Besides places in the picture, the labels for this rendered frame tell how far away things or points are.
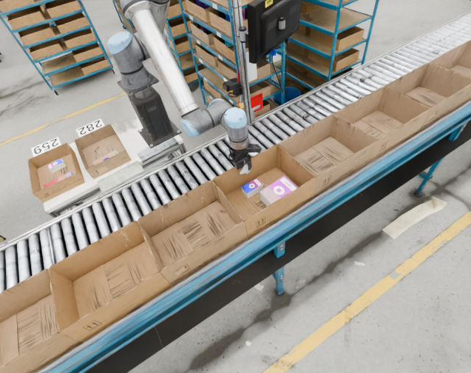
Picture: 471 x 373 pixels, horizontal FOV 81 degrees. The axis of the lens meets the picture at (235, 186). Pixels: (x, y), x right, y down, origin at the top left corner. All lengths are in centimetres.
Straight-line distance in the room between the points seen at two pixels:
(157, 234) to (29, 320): 63
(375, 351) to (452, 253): 93
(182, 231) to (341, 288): 127
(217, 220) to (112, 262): 53
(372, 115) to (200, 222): 124
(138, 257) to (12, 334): 57
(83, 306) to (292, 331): 128
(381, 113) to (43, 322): 207
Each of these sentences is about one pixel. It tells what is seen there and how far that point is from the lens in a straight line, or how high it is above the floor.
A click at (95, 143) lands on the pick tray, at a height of 76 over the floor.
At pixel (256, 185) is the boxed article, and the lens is 143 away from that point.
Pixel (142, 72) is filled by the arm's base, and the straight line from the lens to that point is 192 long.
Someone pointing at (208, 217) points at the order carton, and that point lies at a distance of 140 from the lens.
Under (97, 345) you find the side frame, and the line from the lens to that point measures 132.
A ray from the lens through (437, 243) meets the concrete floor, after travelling 258.
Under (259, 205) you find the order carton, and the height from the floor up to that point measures 88.
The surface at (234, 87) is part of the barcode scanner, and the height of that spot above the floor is 106.
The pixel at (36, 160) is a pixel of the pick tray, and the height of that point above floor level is 82.
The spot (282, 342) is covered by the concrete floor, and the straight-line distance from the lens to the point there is 206.
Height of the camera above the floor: 203
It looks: 50 degrees down
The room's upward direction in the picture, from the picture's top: 12 degrees counter-clockwise
